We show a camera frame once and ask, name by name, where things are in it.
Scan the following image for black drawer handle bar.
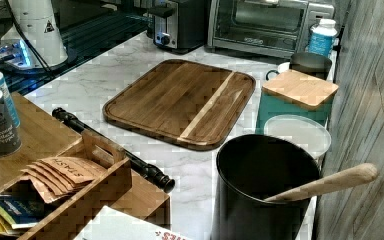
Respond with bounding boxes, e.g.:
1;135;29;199
52;107;175;193

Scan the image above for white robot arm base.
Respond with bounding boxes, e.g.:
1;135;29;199
1;0;68;70

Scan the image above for wooden cutting board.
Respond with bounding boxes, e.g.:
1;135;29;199
103;59;256;151

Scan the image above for black utensil holder canister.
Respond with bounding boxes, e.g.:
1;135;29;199
210;134;320;240

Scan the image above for teal canister with wooden lid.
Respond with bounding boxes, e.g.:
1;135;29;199
255;70;339;134

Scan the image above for white round plastic lid container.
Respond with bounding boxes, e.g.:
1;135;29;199
264;114;331;159

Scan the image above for stainless steel toaster oven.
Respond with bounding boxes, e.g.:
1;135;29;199
207;0;335;58

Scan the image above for white box with red print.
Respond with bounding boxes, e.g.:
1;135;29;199
73;206;191;240

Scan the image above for wooden tea bag organizer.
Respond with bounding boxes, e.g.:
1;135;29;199
0;131;132;240

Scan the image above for dark grey metal cup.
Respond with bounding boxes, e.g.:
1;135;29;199
289;52;332;80

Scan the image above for brown paper tea sachets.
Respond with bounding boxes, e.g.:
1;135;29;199
21;157;106;204

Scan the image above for white bottle with blue label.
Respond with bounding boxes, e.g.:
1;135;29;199
308;18;337;57

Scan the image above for blue and yellow tea packets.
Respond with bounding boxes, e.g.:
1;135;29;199
0;195;46;230

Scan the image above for white mug with dark handle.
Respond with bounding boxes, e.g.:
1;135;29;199
265;62;290;81

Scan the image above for black cable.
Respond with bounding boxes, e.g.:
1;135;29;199
3;0;55;73

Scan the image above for wooden spoon handle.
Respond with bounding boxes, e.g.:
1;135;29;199
266;163;379;202

